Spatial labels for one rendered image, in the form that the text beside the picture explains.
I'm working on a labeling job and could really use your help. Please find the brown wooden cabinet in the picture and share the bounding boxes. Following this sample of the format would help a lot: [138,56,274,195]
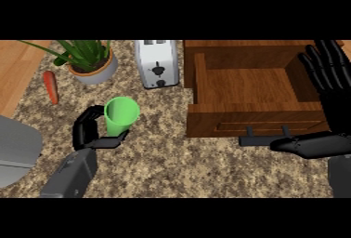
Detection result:
[183,39,345,89]

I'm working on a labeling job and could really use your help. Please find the grey rounded appliance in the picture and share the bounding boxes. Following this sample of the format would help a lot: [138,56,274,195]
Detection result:
[0,114,46,190]

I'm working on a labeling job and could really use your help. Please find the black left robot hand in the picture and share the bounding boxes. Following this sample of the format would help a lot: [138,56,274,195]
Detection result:
[71,104,130,152]

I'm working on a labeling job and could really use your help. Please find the green potted plant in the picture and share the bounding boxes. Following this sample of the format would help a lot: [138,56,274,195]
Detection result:
[18,39,119,86]

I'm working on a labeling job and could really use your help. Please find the brown wooden drawer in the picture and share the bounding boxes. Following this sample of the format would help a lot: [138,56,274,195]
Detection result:
[186,52,332,139]

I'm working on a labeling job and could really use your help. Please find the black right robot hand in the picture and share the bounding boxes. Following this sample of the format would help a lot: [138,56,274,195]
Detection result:
[268,39,351,160]

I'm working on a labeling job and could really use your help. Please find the dark grey drawer handle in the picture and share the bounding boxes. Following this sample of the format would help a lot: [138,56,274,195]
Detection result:
[237,125,293,147]

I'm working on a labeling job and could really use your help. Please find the orange carrot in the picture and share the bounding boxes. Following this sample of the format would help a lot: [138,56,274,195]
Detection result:
[43,70,60,106]

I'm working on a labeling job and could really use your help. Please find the silver toaster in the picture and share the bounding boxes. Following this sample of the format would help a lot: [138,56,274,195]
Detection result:
[133,39,181,90]

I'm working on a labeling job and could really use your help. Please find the green cup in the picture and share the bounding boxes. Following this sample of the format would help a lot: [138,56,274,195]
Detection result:
[103,96,141,138]

